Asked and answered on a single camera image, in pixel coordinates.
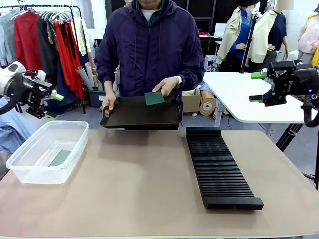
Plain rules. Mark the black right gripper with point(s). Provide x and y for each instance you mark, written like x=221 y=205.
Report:
x=291 y=79

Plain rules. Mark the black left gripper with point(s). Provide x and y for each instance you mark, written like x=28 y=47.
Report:
x=35 y=98

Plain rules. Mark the black plastic tray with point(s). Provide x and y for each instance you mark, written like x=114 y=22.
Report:
x=134 y=114

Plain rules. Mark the green PCB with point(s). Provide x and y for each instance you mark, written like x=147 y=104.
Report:
x=60 y=158
x=154 y=98

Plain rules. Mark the person's left forearm purple sleeve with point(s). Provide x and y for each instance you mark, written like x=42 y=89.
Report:
x=190 y=74

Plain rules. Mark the person's right forearm purple sleeve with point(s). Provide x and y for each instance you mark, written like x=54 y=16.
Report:
x=106 y=72

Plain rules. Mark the person's right hand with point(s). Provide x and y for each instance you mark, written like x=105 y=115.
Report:
x=109 y=104

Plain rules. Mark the person's left hand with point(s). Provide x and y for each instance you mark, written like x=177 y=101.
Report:
x=165 y=85

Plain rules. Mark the white side table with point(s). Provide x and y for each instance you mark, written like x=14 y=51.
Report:
x=249 y=99

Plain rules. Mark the dark blue hanging skirt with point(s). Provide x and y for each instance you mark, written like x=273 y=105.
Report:
x=64 y=87

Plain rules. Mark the grey bin with paper rolls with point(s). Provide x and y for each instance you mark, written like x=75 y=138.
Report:
x=93 y=98

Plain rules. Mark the light blue cloth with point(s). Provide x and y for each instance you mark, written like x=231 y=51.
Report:
x=15 y=129

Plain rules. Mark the long red hanging dress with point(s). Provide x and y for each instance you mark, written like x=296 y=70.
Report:
x=68 y=59

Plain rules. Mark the mannequin in beige coat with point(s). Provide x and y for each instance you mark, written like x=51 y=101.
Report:
x=236 y=37

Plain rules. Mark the mannequin in cream jacket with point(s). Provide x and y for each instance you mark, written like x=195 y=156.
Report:
x=270 y=35

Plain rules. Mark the dark hanging coat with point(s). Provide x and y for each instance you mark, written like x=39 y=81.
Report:
x=46 y=47

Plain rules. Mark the black tripod legs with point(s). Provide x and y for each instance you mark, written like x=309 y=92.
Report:
x=289 y=137

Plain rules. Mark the brown cardboard box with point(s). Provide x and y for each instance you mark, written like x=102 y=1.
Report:
x=191 y=100

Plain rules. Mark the red hanging jacket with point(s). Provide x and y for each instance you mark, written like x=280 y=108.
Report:
x=26 y=42

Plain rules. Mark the clear plastic storage box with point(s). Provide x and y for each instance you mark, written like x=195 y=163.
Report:
x=30 y=171

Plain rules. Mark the mannequin in pink top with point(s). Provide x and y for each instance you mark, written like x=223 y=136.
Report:
x=307 y=37

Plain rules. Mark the cream hanging garment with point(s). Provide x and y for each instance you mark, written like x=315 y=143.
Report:
x=80 y=37

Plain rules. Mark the white wristwatch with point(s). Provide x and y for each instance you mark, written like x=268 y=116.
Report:
x=180 y=81

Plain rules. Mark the black metal clothes rack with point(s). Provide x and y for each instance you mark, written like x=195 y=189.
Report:
x=74 y=30

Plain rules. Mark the grey hanging garment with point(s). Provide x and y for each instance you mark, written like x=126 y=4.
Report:
x=7 y=35

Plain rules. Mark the black slotted PCB rack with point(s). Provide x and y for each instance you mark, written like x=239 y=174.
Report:
x=219 y=171

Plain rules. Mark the person in purple jacket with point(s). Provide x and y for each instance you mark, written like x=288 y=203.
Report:
x=149 y=49

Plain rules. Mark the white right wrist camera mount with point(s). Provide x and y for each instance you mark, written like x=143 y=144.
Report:
x=263 y=72

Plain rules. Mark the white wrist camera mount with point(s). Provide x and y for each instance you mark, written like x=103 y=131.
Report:
x=41 y=75
x=263 y=72

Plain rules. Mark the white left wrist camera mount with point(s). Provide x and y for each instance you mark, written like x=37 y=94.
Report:
x=41 y=75

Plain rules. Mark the black camera stand pole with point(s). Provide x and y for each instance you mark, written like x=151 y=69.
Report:
x=249 y=42

